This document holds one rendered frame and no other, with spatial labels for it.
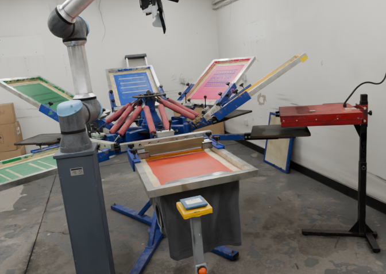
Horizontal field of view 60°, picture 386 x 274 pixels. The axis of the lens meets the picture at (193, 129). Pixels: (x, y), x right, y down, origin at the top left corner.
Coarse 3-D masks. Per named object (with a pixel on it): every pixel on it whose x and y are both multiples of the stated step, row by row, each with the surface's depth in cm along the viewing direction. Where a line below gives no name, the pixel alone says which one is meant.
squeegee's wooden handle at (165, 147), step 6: (192, 138) 223; (198, 138) 224; (150, 144) 217; (156, 144) 216; (162, 144) 217; (168, 144) 218; (174, 144) 220; (180, 144) 221; (186, 144) 222; (192, 144) 224; (198, 144) 225; (150, 150) 216; (156, 150) 217; (162, 150) 218; (168, 150) 219; (174, 150) 220
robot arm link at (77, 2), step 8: (72, 0) 143; (80, 0) 142; (88, 0) 143; (56, 8) 145; (64, 8) 145; (72, 8) 144; (80, 8) 145; (56, 16) 145; (64, 16) 145; (72, 16) 147; (48, 24) 150; (56, 24) 147; (64, 24) 148; (72, 24) 155; (56, 32) 151; (64, 32) 152
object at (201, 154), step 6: (180, 156) 221; (186, 156) 220; (192, 156) 218; (198, 156) 217; (204, 156) 216; (210, 156) 215; (210, 162) 203; (216, 162) 202; (222, 168) 190; (228, 168) 189; (204, 174) 183
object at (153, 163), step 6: (174, 156) 222; (150, 162) 214; (156, 162) 213; (162, 162) 212; (168, 162) 211; (174, 162) 210; (150, 168) 201; (156, 168) 200; (156, 174) 190; (162, 174) 189; (162, 180) 179; (168, 180) 178
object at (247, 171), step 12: (228, 156) 201; (240, 168) 186; (252, 168) 175; (144, 180) 171; (192, 180) 165; (204, 180) 165; (216, 180) 166; (228, 180) 168; (156, 192) 158; (168, 192) 160
